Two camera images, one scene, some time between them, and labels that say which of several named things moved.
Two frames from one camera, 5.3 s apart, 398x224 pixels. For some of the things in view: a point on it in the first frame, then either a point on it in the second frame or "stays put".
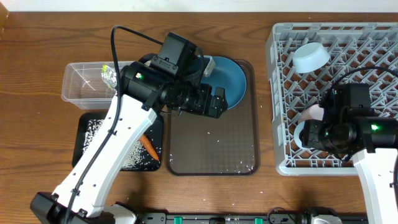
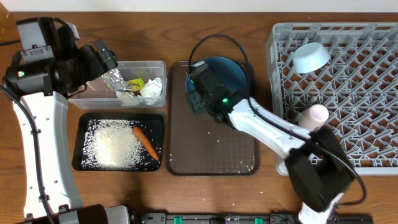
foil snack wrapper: (109, 77) stays put
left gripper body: (201, 105) to (90, 67)
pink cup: (314, 112) stays put
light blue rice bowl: (310, 57) stays put
